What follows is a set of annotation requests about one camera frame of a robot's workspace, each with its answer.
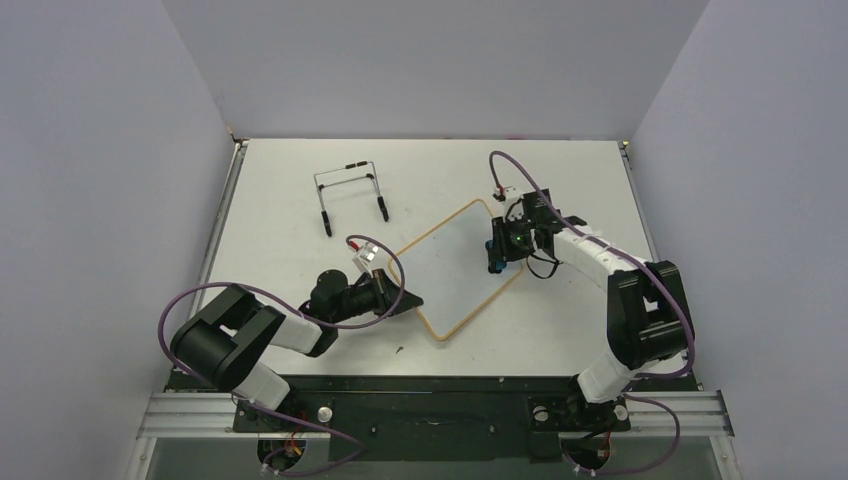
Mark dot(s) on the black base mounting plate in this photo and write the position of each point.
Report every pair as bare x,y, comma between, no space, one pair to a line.
419,418

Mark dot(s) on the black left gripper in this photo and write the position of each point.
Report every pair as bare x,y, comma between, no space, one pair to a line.
387,294

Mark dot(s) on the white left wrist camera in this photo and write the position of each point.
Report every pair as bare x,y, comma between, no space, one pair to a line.
365,254

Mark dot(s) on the metal wire whiteboard stand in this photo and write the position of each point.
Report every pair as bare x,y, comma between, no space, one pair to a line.
348,180

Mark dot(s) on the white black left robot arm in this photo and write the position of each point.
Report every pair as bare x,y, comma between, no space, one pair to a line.
223,342

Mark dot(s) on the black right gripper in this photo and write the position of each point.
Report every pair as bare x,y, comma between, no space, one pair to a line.
499,244

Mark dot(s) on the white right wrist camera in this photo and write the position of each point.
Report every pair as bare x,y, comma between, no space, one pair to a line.
511,201

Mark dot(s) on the yellow framed whiteboard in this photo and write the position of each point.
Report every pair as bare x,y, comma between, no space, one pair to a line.
448,268

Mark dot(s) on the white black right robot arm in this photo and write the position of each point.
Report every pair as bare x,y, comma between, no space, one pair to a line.
647,318

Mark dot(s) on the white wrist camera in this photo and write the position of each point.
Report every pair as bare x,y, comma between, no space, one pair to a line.
511,201
365,254

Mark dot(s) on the blue whiteboard eraser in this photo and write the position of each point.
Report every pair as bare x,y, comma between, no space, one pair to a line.
497,256

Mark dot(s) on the aluminium table edge rail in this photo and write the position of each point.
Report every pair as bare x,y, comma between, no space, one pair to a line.
623,147

